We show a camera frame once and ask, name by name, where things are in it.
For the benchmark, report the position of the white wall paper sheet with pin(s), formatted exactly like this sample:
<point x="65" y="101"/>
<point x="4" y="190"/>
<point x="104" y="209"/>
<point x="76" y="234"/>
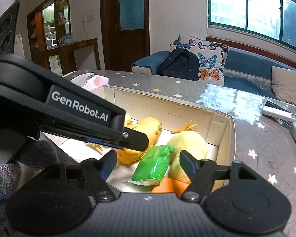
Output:
<point x="19" y="45"/>

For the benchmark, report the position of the butterfly print pillow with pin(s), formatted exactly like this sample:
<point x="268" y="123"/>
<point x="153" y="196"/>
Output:
<point x="209" y="59"/>

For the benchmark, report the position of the yellow paper sheet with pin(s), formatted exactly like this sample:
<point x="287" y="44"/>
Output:
<point x="53" y="63"/>

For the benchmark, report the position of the blue sofa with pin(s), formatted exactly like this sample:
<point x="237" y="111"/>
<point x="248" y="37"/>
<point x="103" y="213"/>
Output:
<point x="246" y="64"/>

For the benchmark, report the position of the clear glass pitcher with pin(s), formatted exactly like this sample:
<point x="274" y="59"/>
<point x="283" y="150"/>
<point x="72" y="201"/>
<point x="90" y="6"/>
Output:
<point x="61" y="41"/>

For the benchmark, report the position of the green plastic packet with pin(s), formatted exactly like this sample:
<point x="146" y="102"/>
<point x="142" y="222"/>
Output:
<point x="153" y="164"/>

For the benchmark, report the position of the yellow plush chick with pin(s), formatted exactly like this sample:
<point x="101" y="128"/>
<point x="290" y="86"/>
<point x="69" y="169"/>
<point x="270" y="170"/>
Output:
<point x="127" y="118"/>
<point x="190" y="140"/>

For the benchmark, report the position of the wooden display cabinet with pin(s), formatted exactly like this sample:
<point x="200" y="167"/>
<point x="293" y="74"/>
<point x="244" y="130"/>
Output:
<point x="38" y="22"/>

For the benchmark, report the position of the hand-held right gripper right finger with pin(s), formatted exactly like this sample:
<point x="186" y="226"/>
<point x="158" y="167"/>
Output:
<point x="188" y="166"/>

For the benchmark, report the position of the beige cushion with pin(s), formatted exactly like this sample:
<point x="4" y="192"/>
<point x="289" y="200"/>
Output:
<point x="288" y="84"/>

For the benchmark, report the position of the dark wooden door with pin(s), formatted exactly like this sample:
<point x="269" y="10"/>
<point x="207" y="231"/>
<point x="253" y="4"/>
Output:
<point x="111" y="42"/>

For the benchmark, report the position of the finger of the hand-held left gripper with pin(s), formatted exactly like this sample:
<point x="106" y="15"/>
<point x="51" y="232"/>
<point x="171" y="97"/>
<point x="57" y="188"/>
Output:
<point x="137" y="140"/>

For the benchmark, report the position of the white cardboard box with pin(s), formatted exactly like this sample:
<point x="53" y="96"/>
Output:
<point x="177" y="113"/>

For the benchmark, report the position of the white plastic bag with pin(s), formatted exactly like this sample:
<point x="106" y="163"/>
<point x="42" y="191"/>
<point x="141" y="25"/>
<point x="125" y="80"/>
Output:
<point x="98" y="81"/>

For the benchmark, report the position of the black backpack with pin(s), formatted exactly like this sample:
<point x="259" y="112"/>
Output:
<point x="180" y="64"/>

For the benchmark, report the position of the wooden sideboard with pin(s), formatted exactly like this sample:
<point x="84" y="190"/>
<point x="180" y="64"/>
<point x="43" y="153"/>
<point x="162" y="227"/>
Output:
<point x="86" y="54"/>

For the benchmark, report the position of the white remote control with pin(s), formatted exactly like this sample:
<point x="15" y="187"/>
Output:
<point x="278" y="112"/>

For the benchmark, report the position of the orange block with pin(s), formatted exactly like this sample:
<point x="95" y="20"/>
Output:
<point x="167" y="187"/>

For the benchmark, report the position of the person's left hand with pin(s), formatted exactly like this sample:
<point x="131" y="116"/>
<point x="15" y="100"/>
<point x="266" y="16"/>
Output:
<point x="5" y="185"/>

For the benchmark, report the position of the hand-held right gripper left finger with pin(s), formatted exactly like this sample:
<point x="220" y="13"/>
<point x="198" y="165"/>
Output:
<point x="106" y="170"/>

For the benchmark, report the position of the green framed window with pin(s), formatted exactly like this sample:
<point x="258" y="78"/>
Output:
<point x="227" y="2"/>

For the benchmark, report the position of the yellow rubber duck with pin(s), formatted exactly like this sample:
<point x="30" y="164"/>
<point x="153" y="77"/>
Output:
<point x="151" y="128"/>

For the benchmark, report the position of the white wall socket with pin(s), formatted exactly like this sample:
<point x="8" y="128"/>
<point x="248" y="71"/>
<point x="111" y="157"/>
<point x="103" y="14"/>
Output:
<point x="86" y="19"/>

